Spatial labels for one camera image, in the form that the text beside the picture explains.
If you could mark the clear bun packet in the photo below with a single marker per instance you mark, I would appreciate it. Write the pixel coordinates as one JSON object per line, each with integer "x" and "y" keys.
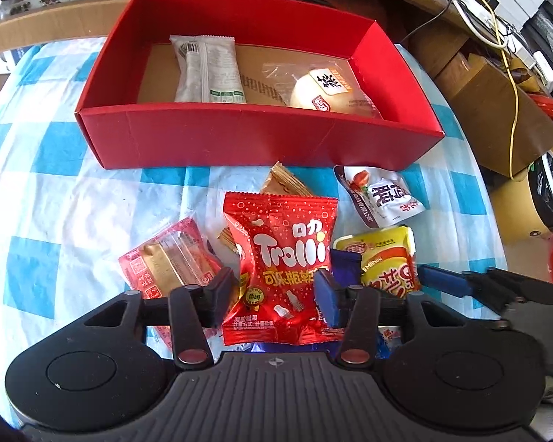
{"x": 313, "y": 92}

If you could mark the blue sausage packet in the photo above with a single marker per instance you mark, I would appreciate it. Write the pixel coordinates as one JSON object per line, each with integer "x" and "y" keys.
{"x": 276, "y": 349}

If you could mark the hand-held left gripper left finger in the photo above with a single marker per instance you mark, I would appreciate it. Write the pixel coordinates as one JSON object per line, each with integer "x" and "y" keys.
{"x": 221, "y": 292}

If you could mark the blue white checked tablecloth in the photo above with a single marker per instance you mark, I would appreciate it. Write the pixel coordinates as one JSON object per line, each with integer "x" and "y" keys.
{"x": 73, "y": 193}

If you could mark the grey white snack packet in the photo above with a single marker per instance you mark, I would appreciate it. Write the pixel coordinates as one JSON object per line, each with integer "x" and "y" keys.
{"x": 207, "y": 69}

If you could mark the red cardboard box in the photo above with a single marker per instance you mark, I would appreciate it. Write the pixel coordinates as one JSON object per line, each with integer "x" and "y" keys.
{"x": 212, "y": 133}

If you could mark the white snack packet red print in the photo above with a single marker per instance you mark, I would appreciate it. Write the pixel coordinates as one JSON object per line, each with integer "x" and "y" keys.
{"x": 387, "y": 198}

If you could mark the small orange striped packet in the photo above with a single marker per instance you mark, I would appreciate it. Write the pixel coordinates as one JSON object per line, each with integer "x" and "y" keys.
{"x": 226, "y": 239}

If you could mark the round bin with black bag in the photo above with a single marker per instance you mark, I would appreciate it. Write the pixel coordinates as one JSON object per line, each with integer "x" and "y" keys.
{"x": 534, "y": 202}

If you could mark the white power strip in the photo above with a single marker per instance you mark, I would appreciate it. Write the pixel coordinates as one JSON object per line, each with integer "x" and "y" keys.
{"x": 520, "y": 50}

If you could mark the brown snack packet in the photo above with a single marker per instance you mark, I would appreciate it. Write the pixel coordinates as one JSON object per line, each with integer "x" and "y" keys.
{"x": 283, "y": 183}

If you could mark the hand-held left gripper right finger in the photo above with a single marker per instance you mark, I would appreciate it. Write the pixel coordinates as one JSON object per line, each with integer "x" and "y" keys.
{"x": 327, "y": 301}

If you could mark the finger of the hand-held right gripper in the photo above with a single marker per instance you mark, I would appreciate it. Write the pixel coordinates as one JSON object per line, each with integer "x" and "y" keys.
{"x": 520, "y": 281}
{"x": 442, "y": 281}

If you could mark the red gummy candy packet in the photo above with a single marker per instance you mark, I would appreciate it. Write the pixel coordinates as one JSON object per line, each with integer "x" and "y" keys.
{"x": 281, "y": 248}

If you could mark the brown cardboard box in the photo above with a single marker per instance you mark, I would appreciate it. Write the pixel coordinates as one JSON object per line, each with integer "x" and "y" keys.
{"x": 493, "y": 106}

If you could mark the yellow snack packet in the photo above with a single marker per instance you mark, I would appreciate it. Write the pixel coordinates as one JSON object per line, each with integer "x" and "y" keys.
{"x": 387, "y": 262}

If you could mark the dark blue snack packet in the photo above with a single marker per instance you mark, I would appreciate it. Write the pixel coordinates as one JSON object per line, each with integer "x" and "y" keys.
{"x": 343, "y": 264}

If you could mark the red gold snack packet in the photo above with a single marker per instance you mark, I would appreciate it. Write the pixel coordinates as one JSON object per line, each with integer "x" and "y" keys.
{"x": 175, "y": 258}

